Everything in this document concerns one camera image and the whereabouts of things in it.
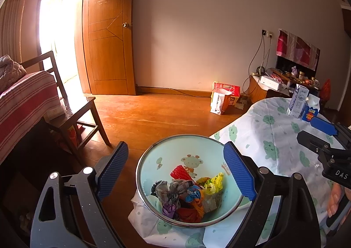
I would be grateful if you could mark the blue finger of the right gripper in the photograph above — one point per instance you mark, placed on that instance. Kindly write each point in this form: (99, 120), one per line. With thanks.
(324, 126)
(312, 142)

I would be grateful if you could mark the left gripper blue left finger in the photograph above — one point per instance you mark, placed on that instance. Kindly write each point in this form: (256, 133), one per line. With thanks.
(109, 168)

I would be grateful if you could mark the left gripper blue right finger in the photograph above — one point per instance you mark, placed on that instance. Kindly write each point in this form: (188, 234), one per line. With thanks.
(240, 171)

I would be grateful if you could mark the yellow snack wrapper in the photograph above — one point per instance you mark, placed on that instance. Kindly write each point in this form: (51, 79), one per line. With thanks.
(211, 185)

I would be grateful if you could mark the orange blue snack wrapper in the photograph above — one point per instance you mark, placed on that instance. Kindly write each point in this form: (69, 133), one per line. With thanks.
(194, 197)

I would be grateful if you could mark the purple wrapper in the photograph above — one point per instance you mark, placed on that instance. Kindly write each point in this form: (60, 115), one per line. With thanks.
(169, 195)

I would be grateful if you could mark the red plastic bag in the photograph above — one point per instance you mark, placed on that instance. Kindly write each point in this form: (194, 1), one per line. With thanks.
(188, 207)

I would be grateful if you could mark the clear red-print plastic bag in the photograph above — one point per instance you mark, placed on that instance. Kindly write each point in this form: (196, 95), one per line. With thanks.
(211, 202)

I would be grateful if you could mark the black foam net sleeve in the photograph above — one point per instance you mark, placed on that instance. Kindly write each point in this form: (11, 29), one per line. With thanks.
(153, 188)

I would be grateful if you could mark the mint cartoon trash bin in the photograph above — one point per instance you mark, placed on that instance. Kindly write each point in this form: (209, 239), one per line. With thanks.
(202, 157)

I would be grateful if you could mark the right hand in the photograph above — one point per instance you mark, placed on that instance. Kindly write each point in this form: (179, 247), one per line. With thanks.
(337, 193)

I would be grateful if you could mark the blue gable-top milk carton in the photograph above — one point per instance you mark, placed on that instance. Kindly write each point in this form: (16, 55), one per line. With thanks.
(311, 108)

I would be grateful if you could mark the red bag beside desk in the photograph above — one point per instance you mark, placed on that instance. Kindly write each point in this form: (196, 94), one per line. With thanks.
(325, 92)

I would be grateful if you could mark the white tall milk carton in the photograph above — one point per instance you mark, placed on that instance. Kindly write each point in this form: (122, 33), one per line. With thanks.
(297, 101)

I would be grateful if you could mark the cluttered dark wooden desk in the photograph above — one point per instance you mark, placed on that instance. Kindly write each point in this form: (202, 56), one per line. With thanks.
(293, 73)

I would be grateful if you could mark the dark wooden chair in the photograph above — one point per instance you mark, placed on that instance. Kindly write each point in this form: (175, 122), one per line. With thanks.
(80, 120)

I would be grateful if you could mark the white router box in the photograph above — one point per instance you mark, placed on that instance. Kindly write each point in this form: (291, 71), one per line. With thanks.
(267, 83)

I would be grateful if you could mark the red gift box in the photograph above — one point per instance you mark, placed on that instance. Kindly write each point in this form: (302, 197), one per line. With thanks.
(233, 91)

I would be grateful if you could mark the white paper shopping bag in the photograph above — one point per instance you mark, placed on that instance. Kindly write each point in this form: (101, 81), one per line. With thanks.
(219, 102)

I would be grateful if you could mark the small wooden side cabinet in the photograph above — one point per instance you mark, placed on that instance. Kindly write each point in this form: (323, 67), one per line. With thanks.
(255, 93)

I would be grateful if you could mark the tissue pack on chair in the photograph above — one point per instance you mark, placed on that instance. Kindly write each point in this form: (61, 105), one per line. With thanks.
(54, 113)

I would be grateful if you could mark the red white hanging cloth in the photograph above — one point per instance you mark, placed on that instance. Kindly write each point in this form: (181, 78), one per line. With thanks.
(297, 50)

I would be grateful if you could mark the red striped blanket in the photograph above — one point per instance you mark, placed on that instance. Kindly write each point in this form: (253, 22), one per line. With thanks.
(23, 104)

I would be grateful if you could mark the bundled clothes pile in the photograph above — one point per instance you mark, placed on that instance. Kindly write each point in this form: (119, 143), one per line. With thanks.
(10, 72)

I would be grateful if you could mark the brown wooden door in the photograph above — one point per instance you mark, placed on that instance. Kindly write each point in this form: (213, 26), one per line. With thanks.
(108, 46)

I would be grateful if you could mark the wall power outlet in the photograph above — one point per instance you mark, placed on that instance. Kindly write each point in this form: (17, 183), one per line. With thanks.
(266, 33)

